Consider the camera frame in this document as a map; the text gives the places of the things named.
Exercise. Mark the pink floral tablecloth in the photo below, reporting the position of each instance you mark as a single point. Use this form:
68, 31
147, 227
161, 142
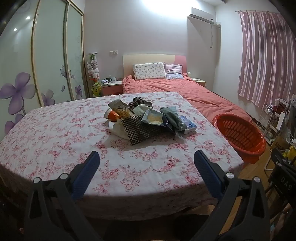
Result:
69, 139

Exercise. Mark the grey green cloth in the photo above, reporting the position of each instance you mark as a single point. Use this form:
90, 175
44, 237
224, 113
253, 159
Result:
173, 118

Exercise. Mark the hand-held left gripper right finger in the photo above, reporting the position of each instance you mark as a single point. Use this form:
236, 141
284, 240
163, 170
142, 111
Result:
204, 166

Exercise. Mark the white air conditioner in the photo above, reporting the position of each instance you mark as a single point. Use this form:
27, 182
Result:
202, 16

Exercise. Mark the blue tissue packet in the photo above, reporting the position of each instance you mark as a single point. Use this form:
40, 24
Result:
189, 126

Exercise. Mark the white nightstand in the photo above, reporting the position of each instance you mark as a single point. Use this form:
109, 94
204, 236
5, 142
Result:
199, 81

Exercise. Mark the yellow green plush toy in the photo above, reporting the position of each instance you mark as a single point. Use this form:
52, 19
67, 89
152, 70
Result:
96, 89

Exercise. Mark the curtain rod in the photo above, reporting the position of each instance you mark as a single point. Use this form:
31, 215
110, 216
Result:
254, 11

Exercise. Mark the bed with red duvet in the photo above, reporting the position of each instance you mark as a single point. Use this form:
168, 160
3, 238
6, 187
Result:
185, 92

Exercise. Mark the orange and white round container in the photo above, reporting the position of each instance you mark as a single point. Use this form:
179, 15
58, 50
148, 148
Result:
112, 115

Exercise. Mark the black floral fabric scrunchie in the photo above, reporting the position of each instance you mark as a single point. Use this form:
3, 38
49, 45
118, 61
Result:
140, 102

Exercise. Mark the black dotted bag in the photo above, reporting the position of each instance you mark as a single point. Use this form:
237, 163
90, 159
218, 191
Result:
136, 131

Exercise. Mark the beige snack bag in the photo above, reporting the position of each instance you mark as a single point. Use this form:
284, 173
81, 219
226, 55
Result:
120, 108

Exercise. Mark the cardboard box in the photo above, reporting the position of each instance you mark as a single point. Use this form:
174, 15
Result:
278, 142

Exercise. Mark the white floral pillow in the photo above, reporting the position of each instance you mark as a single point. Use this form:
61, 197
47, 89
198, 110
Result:
149, 71

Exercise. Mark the white air conditioner pipe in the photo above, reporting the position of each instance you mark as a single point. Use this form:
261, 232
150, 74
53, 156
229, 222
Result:
211, 34

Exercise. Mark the pink striped curtain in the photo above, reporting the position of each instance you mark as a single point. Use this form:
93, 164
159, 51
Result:
266, 58

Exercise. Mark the floral sliding door wardrobe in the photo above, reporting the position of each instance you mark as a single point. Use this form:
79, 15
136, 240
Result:
50, 58

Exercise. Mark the white plastic bag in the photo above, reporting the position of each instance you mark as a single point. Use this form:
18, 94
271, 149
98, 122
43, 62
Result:
115, 130

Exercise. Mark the pink striped pillow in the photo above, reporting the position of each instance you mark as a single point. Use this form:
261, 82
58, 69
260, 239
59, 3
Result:
173, 70

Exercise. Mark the hanging white pink plush toys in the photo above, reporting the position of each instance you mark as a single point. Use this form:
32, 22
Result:
93, 68

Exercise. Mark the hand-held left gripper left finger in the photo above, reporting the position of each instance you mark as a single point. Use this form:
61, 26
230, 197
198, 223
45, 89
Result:
89, 166

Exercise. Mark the pink nightstand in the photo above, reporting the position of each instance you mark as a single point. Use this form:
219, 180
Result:
112, 89

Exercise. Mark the silver blue snack packet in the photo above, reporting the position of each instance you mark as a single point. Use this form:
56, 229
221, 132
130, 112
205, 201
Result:
153, 118

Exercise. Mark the light green cloth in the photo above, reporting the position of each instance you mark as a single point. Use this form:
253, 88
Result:
141, 110

